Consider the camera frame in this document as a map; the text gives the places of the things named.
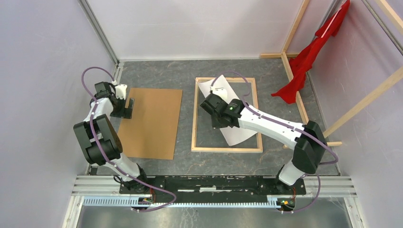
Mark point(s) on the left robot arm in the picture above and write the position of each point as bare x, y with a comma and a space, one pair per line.
99, 141

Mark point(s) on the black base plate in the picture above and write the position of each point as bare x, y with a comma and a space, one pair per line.
210, 189

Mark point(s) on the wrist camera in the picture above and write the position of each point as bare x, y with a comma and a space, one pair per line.
220, 91
120, 91

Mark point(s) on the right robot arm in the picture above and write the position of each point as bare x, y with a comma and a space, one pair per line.
306, 140

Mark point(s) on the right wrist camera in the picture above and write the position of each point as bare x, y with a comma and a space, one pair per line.
220, 91

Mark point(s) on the white wooden picture frame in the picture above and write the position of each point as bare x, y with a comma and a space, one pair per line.
229, 149

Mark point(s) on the wooden backing board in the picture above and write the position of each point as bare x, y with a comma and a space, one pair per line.
152, 130

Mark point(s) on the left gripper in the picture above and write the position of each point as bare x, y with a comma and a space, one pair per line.
127, 114

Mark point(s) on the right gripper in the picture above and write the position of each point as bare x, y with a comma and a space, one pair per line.
216, 124

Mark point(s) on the red cloth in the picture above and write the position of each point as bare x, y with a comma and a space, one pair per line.
304, 60

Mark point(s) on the wooden beam rack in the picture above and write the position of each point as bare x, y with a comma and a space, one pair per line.
377, 92

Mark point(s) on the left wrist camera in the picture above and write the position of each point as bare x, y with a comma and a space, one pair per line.
120, 91

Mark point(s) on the photo print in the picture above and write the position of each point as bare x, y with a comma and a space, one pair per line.
232, 136

